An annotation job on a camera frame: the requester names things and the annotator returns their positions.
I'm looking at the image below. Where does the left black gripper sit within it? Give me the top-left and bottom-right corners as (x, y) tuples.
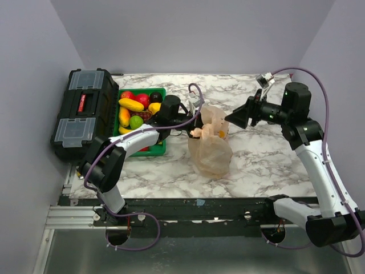
(169, 110), (213, 139)

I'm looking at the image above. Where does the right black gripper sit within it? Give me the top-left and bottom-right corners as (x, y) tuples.
(225, 89), (290, 128)

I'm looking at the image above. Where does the orange plastic bag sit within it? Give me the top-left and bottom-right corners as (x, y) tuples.
(188, 106), (233, 179)

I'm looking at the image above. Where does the orange green fake mango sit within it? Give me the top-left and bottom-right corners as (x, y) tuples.
(118, 107), (131, 128)

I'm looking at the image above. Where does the red fake apple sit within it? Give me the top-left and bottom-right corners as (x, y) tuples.
(120, 91), (135, 100)

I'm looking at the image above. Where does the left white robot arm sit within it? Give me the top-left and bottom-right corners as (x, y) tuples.
(78, 95), (204, 225)

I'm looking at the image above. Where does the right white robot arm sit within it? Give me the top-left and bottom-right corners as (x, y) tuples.
(225, 82), (364, 247)

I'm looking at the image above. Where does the yellow fake pear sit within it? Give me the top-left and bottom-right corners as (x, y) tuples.
(148, 102), (161, 115)

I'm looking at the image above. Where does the dark purple fake plum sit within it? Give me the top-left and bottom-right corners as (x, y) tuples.
(149, 91), (163, 103)

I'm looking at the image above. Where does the red fake pomegranate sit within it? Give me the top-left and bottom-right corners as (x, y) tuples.
(135, 93), (150, 110)

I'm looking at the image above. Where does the light green fake fruit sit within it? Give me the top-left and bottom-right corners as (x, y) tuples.
(129, 115), (144, 130)

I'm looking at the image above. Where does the yellow fake banana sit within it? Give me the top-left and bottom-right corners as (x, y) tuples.
(119, 126), (133, 135)
(119, 98), (144, 112)

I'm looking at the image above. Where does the yellow fake banana lower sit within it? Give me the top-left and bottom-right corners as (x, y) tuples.
(119, 126), (133, 135)

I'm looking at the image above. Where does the green plastic basket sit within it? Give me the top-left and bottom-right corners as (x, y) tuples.
(112, 88), (166, 157)

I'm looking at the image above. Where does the blue tape piece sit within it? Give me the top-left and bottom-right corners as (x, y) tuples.
(196, 199), (205, 206)

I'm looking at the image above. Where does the black tool box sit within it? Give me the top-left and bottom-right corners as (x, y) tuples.
(50, 68), (119, 163)

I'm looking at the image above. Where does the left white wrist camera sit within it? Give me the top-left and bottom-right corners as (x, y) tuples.
(188, 92), (205, 115)

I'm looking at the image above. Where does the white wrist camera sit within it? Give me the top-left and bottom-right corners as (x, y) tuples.
(255, 72), (275, 100)
(188, 92), (205, 115)

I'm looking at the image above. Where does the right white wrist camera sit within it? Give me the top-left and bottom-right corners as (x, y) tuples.
(255, 72), (275, 100)

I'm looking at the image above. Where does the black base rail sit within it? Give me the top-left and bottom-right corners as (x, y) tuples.
(56, 196), (297, 238)

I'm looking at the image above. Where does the aluminium frame rail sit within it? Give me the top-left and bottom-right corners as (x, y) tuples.
(45, 206), (311, 229)

